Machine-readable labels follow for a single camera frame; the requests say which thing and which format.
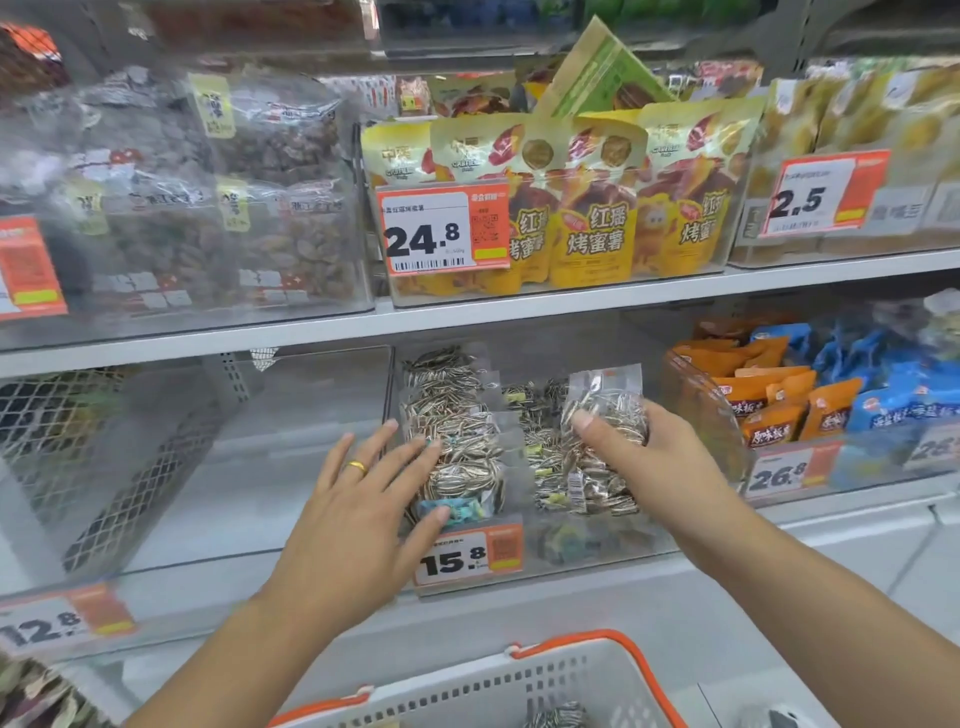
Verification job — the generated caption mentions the person's left hand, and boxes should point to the person's left hand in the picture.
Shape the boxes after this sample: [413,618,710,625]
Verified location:
[258,419,451,639]

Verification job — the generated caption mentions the person's right forearm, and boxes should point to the person's right forearm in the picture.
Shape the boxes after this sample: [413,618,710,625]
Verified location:
[674,509,960,728]

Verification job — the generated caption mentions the sunflower seed packets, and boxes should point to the sunflower seed packets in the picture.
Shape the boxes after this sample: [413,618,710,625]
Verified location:
[401,344,654,564]

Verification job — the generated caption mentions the orange white price tag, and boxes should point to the orange white price tag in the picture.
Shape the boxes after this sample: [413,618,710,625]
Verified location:
[0,217,69,322]
[758,148,892,239]
[742,442,845,500]
[903,423,960,470]
[412,522,525,589]
[0,583,138,658]
[374,179,513,277]

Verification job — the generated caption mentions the pile of brown snack bags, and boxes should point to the pile of brown snack bags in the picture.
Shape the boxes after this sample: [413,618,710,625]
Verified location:
[0,652,114,728]

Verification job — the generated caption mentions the orange and blue snack packets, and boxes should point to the orange and blue snack packets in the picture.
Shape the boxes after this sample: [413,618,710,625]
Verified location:
[659,299,960,504]

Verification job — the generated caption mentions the green beige snack bag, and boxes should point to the green beige snack bag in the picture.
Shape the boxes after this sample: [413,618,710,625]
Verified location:
[536,14,676,118]

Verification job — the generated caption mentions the pile of white popcorn bags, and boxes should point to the pile of white popcorn bags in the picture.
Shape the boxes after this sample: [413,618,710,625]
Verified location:
[873,288,960,361]

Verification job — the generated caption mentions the pile of seed packets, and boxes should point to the pile of seed packets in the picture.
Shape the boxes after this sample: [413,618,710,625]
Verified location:
[524,701,590,728]

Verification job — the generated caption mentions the white store shelf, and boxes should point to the white store shelf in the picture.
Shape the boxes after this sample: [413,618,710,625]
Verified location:
[0,0,960,728]

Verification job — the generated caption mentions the empty clear plastic bin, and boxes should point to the empty clear plastic bin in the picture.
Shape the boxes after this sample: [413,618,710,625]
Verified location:
[0,344,395,661]

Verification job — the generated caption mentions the sunflower seed packet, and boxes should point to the sunflower seed packet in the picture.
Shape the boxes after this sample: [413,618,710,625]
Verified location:
[558,365,650,519]

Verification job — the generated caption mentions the bin of yellow snacks 2.5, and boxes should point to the bin of yellow snacks 2.5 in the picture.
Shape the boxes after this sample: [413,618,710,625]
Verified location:
[731,59,960,268]

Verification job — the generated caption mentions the white orange shopping basket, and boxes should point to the white orange shopping basket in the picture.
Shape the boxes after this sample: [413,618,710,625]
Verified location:
[266,629,688,728]

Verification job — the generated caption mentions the stack of yellow snack bags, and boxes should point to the stack of yellow snack bags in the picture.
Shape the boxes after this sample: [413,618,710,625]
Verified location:
[361,71,766,298]

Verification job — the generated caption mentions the person's right hand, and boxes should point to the person's right hand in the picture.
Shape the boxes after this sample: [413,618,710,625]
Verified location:
[571,399,759,579]

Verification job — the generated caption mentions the clear bin of nut bags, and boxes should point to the clear bin of nut bags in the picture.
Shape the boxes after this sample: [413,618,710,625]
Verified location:
[0,63,361,316]

